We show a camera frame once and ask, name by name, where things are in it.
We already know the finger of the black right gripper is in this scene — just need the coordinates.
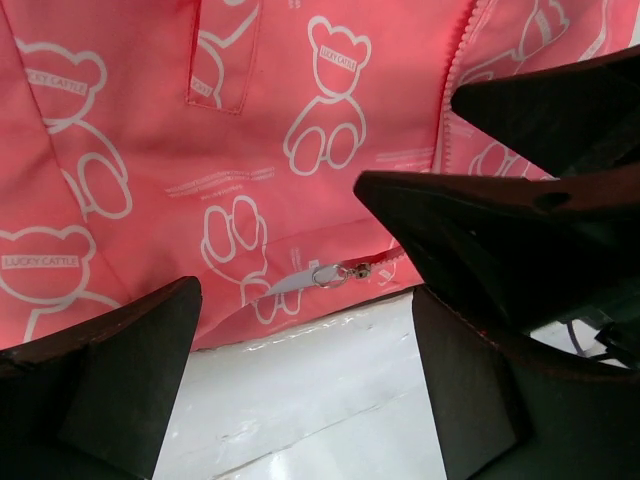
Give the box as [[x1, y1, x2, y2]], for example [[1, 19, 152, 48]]
[[452, 46, 639, 177], [354, 169, 639, 331]]

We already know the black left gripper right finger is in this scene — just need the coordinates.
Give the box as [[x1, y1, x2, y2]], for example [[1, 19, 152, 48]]
[[412, 287, 639, 479]]

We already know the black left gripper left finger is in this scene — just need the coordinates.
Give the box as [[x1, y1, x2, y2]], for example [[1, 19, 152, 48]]
[[1, 277, 202, 479]]

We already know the pink jacket with white lining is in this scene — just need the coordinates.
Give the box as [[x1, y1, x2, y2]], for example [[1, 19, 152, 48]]
[[1, 1, 639, 349]]

